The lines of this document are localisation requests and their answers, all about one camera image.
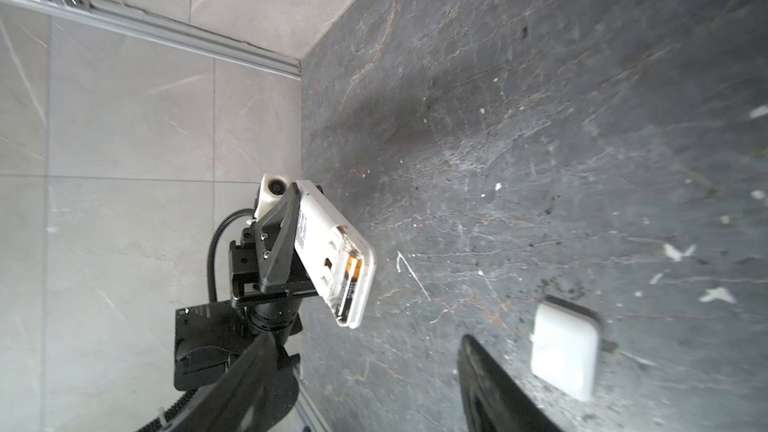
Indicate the white battery cover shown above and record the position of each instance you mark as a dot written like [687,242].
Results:
[565,348]

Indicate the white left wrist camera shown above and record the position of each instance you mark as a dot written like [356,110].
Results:
[272,188]

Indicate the white remote control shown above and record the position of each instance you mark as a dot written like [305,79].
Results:
[324,241]

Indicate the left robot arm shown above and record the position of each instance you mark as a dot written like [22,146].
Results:
[230,361]

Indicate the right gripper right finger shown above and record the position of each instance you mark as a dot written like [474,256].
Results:
[491,400]

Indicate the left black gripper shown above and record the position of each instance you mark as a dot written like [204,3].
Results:
[268,281]

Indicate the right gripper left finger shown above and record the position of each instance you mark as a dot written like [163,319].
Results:
[231,405]

